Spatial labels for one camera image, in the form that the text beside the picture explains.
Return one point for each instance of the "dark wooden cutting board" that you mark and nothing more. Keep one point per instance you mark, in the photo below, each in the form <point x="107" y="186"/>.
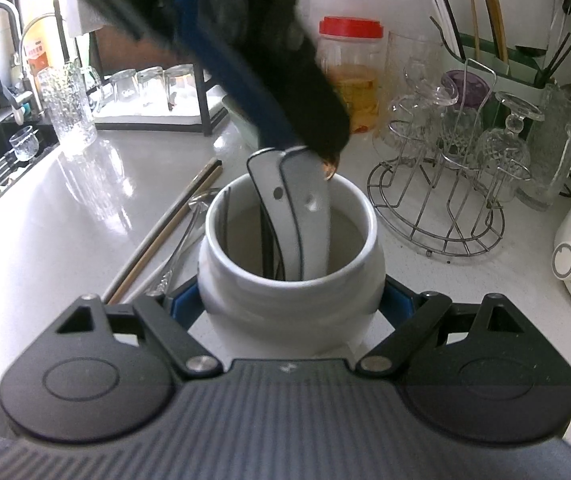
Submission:
<point x="125" y="50"/>

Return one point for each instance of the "textured glass pitcher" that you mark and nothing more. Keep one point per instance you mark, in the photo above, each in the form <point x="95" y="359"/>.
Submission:
<point x="555" y="135"/>

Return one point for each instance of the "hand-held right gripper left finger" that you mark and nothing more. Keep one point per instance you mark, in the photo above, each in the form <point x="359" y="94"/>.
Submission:
<point x="180" y="310"/>

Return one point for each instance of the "black chopstick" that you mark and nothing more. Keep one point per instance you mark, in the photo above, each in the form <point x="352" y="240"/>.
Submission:
<point x="279" y="260"/>
<point x="265" y="240"/>

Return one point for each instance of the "white ceramic mug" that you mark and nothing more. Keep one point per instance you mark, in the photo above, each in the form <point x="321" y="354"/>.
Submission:
<point x="285" y="310"/>

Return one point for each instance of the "tall textured glass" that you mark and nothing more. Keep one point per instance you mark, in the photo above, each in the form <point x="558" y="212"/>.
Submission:
<point x="67" y="110"/>

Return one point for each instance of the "bunch of stored chopsticks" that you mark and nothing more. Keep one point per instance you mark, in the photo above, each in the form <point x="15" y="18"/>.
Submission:
<point x="475" y="25"/>

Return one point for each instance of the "small glass tumbler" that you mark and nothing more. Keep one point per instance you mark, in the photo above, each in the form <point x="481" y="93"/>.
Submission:
<point x="123" y="90"/>
<point x="151" y="87"/>
<point x="180" y="85"/>

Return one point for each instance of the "clear stemmed glass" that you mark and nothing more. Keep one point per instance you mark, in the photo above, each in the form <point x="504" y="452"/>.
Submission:
<point x="508" y="150"/>
<point x="425" y="90"/>

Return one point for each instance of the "white green utensil holder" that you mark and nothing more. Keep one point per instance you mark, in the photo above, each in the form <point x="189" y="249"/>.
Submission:
<point x="520" y="67"/>

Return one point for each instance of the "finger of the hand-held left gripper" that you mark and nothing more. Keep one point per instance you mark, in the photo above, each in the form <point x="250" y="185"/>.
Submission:
<point x="290" y="60"/>
<point x="228" y="60"/>

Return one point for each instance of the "black frame dish rack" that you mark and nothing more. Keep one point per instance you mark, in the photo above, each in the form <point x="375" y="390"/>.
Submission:
<point x="209" y="110"/>

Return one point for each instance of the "metal spoon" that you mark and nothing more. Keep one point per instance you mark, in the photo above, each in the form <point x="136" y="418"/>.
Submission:
<point x="185" y="240"/>

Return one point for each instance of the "curved steel faucet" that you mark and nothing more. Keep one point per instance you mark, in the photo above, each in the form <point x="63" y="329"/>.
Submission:
<point x="40" y="16"/>

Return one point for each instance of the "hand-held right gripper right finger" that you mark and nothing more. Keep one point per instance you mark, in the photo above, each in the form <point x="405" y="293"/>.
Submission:
<point x="396" y="305"/>

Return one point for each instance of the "bundle of chopsticks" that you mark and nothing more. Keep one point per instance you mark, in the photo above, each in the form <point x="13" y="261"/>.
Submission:
<point x="159" y="229"/>

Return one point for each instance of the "white ceramic spoon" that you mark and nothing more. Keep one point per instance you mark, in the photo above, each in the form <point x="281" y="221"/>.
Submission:
<point x="310" y="230"/>
<point x="270" y="185"/>

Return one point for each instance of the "red lid plastic jar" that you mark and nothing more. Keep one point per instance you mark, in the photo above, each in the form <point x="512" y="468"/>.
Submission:
<point x="350" y="27"/>

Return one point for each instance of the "yellow detergent jug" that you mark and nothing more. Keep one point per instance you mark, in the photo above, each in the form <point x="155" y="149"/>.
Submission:
<point x="40" y="55"/>

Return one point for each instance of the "purple tinted glass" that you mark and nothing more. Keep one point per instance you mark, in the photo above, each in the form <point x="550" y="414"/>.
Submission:
<point x="465" y="87"/>

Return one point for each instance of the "white drip tray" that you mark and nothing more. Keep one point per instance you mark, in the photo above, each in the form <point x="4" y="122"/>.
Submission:
<point x="155" y="119"/>

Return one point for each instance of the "small copper spoon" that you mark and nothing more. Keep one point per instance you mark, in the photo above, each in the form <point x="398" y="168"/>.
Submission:
<point x="333" y="169"/>

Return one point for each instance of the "small glass goblet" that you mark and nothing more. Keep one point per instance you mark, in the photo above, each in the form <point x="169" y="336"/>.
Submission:
<point x="24" y="145"/>

